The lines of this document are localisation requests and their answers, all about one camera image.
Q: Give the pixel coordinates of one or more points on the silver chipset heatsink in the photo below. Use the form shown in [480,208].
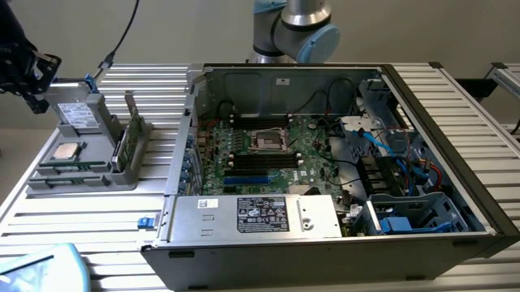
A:
[301,190]

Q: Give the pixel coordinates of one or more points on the grey metal disk bay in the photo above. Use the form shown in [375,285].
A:
[368,100]

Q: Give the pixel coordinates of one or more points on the black fan shroud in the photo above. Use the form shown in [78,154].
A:
[380,176]

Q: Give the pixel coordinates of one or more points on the open black PC case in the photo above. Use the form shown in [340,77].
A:
[284,267]

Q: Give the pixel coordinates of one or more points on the CPU chip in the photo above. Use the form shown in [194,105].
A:
[67,151]

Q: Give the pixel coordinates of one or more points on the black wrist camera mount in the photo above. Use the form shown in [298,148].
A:
[10,21]

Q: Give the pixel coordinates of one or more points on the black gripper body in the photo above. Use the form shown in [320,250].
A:
[16,70]

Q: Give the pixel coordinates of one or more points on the neighbouring metal slat table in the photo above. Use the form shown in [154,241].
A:
[506,74]

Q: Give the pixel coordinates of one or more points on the light blue plastic object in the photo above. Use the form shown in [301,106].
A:
[65,267]

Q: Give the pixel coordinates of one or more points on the CPU socket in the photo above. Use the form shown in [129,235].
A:
[266,140]

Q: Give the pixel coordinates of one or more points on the hard disk with white label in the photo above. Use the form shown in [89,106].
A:
[77,114]

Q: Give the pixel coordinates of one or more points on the blue case latch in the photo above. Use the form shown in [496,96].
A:
[146,222]

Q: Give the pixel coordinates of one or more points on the green graphics card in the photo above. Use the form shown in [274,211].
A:
[135,127]

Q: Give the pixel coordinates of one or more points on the grey disk bay blue latch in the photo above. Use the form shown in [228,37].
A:
[431,210]

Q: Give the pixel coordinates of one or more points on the blue expansion slot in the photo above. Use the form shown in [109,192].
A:
[246,180]

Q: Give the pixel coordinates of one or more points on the silver power supply unit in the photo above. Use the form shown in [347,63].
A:
[220,223]

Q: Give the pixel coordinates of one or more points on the green RAM stick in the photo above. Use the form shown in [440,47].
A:
[77,165]

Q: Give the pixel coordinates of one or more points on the grey parts rack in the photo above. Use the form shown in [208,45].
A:
[126,179]

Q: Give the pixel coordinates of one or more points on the black RAM slot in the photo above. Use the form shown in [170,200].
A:
[266,155]
[262,120]
[266,159]
[266,167]
[266,163]
[262,116]
[262,123]
[262,126]

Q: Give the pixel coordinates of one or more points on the slim black disk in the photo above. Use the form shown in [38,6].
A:
[118,155]

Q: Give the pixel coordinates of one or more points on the green motherboard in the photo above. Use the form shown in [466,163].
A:
[311,147]

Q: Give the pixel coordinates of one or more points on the black expansion slot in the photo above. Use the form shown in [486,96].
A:
[245,173]

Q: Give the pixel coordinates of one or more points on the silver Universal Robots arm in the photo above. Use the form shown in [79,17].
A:
[298,18]

